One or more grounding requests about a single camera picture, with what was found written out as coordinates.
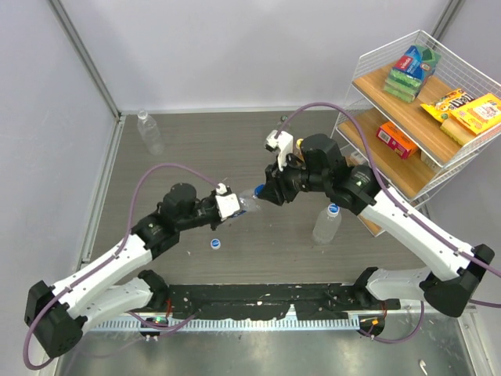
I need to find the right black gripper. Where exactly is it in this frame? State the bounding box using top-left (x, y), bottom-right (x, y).
top-left (258, 151), bottom-right (329, 206)

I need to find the blue label water bottle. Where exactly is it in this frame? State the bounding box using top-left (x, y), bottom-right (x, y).
top-left (231, 187), bottom-right (261, 219)

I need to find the dark blue bottle cap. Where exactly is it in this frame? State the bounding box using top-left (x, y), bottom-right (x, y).
top-left (254, 184), bottom-right (265, 196)

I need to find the amber tea bottle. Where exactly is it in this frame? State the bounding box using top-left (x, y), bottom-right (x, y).
top-left (294, 143), bottom-right (305, 165)

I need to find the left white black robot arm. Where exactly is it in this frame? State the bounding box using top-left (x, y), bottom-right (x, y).
top-left (23, 183), bottom-right (240, 359)

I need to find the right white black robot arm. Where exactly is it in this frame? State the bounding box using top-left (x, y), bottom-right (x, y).
top-left (258, 131), bottom-right (495, 317)

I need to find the blue white bottle cap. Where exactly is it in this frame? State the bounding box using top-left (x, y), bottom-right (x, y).
top-left (210, 238), bottom-right (222, 250)

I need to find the clear bottle blue cap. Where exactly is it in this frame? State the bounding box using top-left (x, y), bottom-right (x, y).
top-left (312, 204), bottom-right (342, 244)

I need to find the clear empty plastic bottle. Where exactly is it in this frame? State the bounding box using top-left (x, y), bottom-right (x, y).
top-left (137, 110), bottom-right (164, 155)

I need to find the small white box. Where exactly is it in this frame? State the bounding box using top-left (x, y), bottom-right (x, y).
top-left (349, 151), bottom-right (366, 165)

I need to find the orange red box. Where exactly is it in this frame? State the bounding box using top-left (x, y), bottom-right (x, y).
top-left (376, 121), bottom-right (419, 160)

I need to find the yellow candy bag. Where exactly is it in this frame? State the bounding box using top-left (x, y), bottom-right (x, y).
top-left (420, 89), bottom-right (475, 123)

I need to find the green sponge pack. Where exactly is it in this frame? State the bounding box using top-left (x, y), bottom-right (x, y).
top-left (383, 45), bottom-right (442, 103)

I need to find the yellow sponge pack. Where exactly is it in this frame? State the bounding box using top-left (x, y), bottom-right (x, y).
top-left (440, 93), bottom-right (500, 146)

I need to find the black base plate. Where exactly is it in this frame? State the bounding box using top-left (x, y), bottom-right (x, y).
top-left (121, 282), bottom-right (402, 321)

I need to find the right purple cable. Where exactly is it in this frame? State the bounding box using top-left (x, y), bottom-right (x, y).
top-left (276, 103), bottom-right (501, 309)

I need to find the white slotted cable duct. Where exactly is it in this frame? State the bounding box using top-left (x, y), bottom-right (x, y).
top-left (92, 314), bottom-right (360, 332)

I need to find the white wire shelf rack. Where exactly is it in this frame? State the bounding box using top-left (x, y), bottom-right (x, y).
top-left (332, 30), bottom-right (501, 237)

